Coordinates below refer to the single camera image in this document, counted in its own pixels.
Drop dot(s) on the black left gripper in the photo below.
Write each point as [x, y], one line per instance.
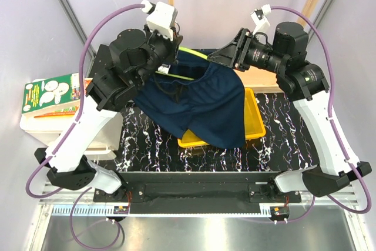
[173, 47]

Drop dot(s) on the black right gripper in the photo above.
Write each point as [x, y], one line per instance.
[234, 54]

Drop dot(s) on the neon yellow clothes hanger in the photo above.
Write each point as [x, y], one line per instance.
[191, 64]

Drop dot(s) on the navy blue shorts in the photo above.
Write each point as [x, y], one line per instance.
[212, 107]

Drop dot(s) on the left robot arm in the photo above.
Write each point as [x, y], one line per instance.
[135, 57]

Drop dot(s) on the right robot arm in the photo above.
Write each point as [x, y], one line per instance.
[305, 85]

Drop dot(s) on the wooden clothes rack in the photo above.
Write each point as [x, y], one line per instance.
[262, 81]

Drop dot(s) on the black foam board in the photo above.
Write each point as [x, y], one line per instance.
[113, 86]

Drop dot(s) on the yellow plastic tray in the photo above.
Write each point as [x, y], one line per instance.
[253, 125]

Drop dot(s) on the green printed cardboard box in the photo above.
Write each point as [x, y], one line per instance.
[58, 96]

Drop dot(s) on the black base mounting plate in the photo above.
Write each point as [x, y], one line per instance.
[195, 194]

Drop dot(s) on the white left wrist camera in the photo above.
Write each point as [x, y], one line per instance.
[161, 18]

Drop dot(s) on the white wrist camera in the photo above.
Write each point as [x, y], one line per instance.
[161, 18]
[259, 17]

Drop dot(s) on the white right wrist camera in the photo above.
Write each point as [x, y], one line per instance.
[259, 17]

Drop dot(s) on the left aluminium frame post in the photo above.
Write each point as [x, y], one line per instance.
[73, 19]

